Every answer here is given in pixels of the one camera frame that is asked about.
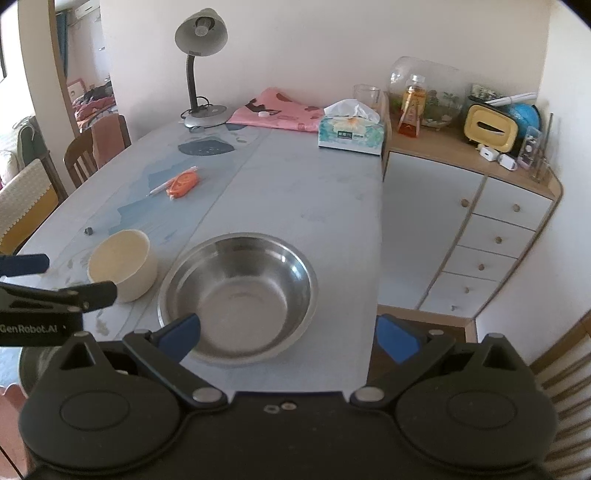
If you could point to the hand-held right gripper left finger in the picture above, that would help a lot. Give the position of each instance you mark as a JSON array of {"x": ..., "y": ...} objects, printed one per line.
[{"x": 180, "y": 334}]

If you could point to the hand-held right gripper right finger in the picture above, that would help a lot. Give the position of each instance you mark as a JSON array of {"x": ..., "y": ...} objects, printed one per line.
[{"x": 397, "y": 339}]

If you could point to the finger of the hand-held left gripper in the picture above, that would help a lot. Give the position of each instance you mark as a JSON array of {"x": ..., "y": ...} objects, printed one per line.
[
  {"x": 92, "y": 295},
  {"x": 23, "y": 265}
]

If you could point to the cream bowl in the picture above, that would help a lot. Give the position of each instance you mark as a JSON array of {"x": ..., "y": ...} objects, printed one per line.
[{"x": 120, "y": 263}]

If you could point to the stainless steel bowl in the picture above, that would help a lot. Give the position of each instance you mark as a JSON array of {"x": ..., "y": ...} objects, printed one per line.
[{"x": 249, "y": 295}]

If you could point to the white cabinet with wooden top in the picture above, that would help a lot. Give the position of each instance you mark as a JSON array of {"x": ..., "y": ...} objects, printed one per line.
[{"x": 429, "y": 207}]

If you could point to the small orange plastic item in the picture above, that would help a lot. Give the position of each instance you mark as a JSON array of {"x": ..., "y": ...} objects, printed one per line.
[{"x": 182, "y": 184}]

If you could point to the blue patterned table runner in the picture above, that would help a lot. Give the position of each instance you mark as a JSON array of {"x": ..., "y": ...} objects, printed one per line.
[{"x": 194, "y": 184}]

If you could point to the bed with clutter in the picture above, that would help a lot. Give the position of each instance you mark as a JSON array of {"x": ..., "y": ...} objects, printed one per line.
[{"x": 92, "y": 104}]

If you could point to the tissue box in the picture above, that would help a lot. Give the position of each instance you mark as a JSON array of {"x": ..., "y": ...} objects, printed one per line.
[{"x": 351, "y": 138}]

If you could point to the white charger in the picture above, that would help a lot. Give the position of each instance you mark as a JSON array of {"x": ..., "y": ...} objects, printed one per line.
[
  {"x": 507, "y": 162},
  {"x": 488, "y": 153}
]

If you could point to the grey desk lamp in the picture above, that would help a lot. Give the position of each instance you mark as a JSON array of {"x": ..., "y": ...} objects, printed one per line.
[{"x": 203, "y": 115}]

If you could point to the clear acrylic holder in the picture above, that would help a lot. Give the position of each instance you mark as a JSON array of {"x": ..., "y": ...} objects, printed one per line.
[{"x": 535, "y": 157}]

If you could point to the yellow tissue holder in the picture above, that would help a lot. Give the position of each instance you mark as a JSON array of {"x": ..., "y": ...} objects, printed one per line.
[{"x": 489, "y": 127}]

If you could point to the orange liquid bottle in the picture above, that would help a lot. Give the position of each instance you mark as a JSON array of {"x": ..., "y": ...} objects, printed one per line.
[{"x": 411, "y": 106}]

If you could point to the pink patterned cloth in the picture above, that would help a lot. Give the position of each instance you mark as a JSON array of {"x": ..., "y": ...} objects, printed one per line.
[{"x": 277, "y": 115}]

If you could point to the clear glass cup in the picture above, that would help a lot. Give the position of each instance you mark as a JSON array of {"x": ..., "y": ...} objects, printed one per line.
[{"x": 367, "y": 97}]

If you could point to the glass fish bowl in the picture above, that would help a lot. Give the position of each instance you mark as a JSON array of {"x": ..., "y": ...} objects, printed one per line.
[{"x": 438, "y": 87}]

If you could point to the blue globe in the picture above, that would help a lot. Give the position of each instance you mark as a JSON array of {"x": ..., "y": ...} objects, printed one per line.
[{"x": 526, "y": 117}]

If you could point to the dark patterned box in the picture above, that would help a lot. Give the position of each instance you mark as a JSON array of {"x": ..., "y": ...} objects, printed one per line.
[{"x": 482, "y": 91}]

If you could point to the white air conditioner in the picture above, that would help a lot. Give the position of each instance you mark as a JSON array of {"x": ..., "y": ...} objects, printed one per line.
[{"x": 85, "y": 8}]

